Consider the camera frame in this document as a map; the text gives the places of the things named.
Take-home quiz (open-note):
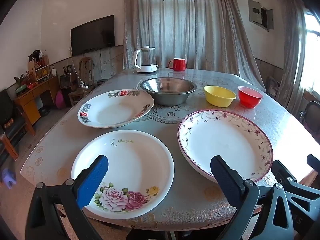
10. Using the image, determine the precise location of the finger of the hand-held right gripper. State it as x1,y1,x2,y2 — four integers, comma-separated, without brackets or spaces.
271,159,320,218
306,154,320,173

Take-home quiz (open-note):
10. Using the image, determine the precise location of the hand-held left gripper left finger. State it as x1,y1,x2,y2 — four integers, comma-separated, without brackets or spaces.
25,154,109,240

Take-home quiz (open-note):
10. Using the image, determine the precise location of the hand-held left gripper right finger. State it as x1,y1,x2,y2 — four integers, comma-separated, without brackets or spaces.
210,155,294,240

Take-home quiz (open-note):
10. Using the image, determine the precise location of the white plate purple floral rim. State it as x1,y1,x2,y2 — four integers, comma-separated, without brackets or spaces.
177,109,274,183

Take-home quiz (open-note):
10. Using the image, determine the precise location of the white plate with pink roses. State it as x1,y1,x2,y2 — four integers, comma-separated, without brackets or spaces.
71,129,175,220

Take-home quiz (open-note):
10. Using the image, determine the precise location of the white plate with red characters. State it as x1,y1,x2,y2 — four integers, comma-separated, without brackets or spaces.
77,89,155,129

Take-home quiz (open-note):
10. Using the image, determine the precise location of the yellow plastic bowl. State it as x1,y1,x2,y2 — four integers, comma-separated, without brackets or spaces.
203,85,237,107

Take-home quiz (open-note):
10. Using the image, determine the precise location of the red plastic bowl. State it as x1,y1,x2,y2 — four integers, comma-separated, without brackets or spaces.
237,86,264,109

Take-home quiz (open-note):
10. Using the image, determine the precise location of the stainless steel bowl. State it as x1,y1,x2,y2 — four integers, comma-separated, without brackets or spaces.
139,77,197,106

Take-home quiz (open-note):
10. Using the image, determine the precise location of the black round-back chair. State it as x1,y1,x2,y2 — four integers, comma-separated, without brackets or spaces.
299,101,320,130

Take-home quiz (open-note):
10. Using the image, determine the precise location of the purple plastic stool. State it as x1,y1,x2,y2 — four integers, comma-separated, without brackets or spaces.
1,168,16,188

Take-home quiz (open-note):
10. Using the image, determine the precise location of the grey bundled bag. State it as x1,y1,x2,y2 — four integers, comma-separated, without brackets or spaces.
266,76,280,98

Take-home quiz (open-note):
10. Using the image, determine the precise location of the pink bag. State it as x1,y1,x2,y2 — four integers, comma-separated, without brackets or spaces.
55,90,66,109

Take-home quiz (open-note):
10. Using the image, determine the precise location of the wooden cabinet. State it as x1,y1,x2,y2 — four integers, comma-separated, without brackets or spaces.
12,75,60,137

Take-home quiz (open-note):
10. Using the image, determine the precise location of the black speaker box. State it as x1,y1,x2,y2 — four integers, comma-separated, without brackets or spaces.
60,74,73,88

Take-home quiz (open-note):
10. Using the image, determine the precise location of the window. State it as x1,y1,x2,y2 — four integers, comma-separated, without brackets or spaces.
297,7,320,93

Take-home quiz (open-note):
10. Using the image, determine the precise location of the narrow grey window curtain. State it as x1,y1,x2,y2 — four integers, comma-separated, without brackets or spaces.
275,0,308,117

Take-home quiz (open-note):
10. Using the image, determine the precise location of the black sofa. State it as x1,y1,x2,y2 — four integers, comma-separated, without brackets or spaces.
0,89,25,160

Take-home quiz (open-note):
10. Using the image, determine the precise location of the wooden chair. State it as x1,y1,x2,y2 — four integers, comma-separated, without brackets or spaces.
68,57,95,107

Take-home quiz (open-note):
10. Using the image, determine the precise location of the potted plant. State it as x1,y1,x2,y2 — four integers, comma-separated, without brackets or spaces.
14,74,28,95

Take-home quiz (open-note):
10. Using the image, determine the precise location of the red mug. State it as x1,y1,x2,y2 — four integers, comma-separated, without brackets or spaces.
168,58,187,71

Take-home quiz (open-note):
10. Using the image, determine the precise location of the white glass electric kettle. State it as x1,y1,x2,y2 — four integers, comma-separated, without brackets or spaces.
132,45,158,74

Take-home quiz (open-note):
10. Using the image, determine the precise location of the wooden shelf box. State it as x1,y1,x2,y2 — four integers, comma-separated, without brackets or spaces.
27,50,50,83

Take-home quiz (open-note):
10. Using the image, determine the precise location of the grey electrical panel box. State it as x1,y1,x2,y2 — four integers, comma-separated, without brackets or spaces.
247,0,274,32

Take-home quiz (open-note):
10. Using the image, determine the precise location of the wide grey curtain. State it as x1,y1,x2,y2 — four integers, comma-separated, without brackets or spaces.
123,0,265,93

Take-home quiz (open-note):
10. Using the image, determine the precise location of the black wall television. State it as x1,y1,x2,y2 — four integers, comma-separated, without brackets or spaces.
70,15,115,56

